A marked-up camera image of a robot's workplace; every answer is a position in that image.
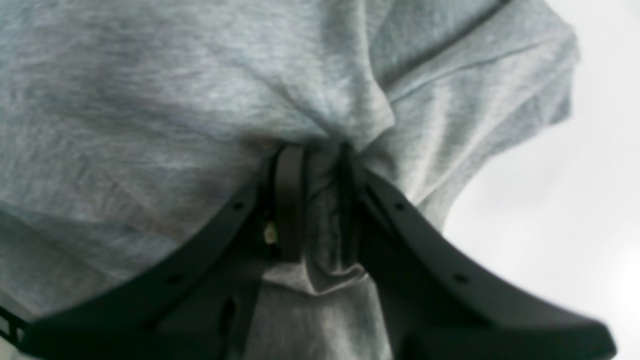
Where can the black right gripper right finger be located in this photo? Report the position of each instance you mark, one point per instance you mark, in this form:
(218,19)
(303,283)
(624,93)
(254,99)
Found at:
(437,303)

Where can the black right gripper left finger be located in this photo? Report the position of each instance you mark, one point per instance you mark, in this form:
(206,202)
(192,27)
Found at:
(198,303)

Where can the grey T-shirt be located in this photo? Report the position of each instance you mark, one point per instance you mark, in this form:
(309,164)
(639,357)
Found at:
(127,124)

